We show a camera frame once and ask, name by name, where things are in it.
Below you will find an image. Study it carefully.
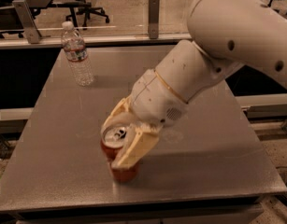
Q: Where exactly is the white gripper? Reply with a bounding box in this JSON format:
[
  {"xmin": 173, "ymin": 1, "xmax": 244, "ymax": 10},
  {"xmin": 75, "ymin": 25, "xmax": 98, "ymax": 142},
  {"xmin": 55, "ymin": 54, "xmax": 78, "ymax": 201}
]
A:
[{"xmin": 100, "ymin": 69, "xmax": 188, "ymax": 169}]

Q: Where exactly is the red coke can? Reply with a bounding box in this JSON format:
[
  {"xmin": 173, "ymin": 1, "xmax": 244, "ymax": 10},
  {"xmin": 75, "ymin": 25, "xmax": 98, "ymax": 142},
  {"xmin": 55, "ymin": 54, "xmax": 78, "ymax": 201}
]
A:
[{"xmin": 100, "ymin": 124, "xmax": 139, "ymax": 184}]

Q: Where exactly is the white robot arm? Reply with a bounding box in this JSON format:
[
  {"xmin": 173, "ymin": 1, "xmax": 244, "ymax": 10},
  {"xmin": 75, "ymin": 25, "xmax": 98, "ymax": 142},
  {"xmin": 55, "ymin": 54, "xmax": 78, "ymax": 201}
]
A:
[{"xmin": 102, "ymin": 0, "xmax": 287, "ymax": 169}]

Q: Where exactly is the clear plastic water bottle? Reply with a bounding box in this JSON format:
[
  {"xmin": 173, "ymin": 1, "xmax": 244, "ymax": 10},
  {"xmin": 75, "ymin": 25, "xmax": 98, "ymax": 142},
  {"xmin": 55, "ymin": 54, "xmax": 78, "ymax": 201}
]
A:
[{"xmin": 61, "ymin": 21, "xmax": 94, "ymax": 86}]

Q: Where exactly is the black office chair left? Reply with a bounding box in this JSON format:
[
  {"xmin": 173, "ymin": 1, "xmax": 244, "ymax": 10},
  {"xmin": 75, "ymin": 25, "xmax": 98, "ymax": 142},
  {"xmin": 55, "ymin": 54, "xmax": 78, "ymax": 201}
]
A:
[{"xmin": 65, "ymin": 0, "xmax": 111, "ymax": 28}]

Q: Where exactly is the middle metal railing bracket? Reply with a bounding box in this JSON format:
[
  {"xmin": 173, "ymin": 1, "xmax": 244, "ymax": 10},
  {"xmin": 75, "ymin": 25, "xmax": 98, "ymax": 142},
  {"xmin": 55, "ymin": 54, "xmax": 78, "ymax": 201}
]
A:
[{"xmin": 148, "ymin": 0, "xmax": 160, "ymax": 39}]

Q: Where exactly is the metal railing bracket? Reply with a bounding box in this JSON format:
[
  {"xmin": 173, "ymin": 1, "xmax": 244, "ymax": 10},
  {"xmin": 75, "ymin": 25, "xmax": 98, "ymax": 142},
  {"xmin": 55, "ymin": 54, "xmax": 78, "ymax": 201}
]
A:
[
  {"xmin": 12, "ymin": 0, "xmax": 41, "ymax": 44},
  {"xmin": 148, "ymin": 0, "xmax": 160, "ymax": 39}
]

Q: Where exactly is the left metal railing bracket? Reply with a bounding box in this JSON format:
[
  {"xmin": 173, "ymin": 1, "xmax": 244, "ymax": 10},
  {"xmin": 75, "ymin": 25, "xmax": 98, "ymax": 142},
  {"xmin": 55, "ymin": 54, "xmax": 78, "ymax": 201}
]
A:
[{"xmin": 12, "ymin": 0, "xmax": 41, "ymax": 44}]

